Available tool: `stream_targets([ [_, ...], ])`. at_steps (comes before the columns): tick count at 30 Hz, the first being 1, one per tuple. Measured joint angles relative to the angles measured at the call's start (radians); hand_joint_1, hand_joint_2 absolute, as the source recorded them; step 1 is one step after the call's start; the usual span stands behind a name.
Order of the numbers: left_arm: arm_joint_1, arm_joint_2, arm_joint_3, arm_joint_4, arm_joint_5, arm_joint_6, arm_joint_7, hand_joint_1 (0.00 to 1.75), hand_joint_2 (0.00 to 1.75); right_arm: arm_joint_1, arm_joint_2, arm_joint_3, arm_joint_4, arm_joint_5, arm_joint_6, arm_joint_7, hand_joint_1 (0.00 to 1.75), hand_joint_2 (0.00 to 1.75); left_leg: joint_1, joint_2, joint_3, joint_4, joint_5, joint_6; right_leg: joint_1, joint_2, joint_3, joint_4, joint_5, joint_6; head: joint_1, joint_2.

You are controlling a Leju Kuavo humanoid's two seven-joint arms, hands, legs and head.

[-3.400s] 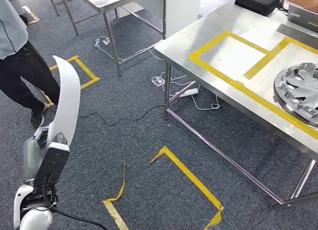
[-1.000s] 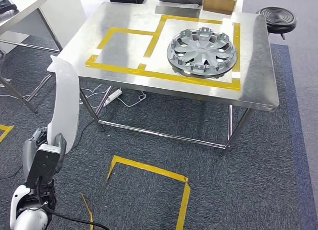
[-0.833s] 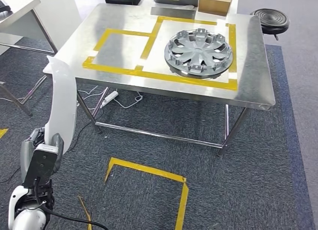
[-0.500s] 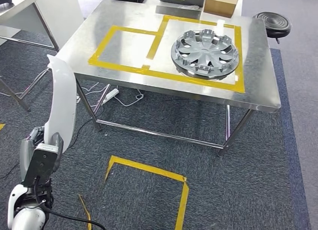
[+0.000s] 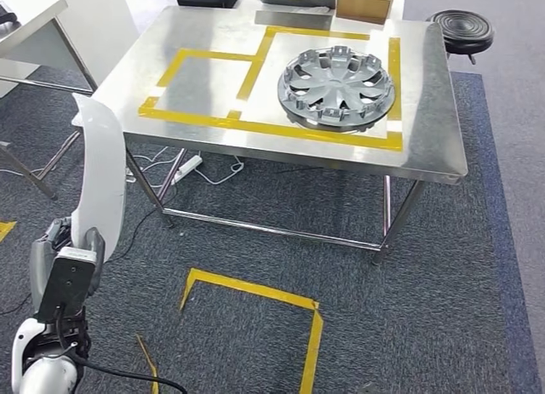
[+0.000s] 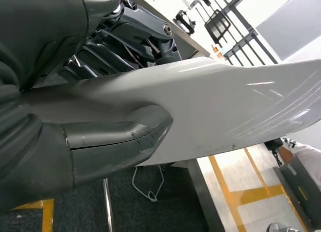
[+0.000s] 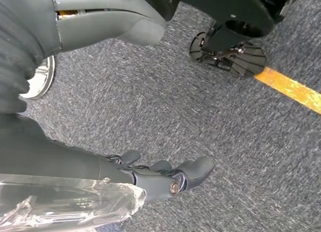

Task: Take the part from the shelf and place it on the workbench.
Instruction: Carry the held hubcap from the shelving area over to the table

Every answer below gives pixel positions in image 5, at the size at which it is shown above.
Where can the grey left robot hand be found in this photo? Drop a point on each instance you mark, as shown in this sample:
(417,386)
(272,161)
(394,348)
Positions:
(42,267)

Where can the white curved plastic part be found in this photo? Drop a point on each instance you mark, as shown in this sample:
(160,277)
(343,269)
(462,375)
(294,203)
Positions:
(102,177)

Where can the steel workbench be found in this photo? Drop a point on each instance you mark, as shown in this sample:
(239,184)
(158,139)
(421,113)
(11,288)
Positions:
(213,81)

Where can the yellow tape outline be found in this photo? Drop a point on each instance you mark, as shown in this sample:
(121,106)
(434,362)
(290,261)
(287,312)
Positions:
(6,231)
(312,346)

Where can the loose yellow tape strip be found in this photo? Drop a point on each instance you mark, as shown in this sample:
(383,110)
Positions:
(149,366)

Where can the white power strip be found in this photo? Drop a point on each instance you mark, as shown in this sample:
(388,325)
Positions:
(187,167)

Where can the steel table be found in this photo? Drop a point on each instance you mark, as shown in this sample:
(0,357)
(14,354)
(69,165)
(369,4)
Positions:
(29,19)

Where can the white partition panel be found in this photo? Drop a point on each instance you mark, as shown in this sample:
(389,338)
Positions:
(102,30)

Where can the yellow tape on steel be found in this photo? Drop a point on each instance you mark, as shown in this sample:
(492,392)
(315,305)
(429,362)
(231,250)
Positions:
(255,126)

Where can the grey plastic hubcap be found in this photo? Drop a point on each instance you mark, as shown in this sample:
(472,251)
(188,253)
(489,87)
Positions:
(336,90)

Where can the brown cardboard box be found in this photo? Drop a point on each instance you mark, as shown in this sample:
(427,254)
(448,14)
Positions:
(366,2)

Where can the black round stool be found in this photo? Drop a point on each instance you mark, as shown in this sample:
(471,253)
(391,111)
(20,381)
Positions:
(462,30)

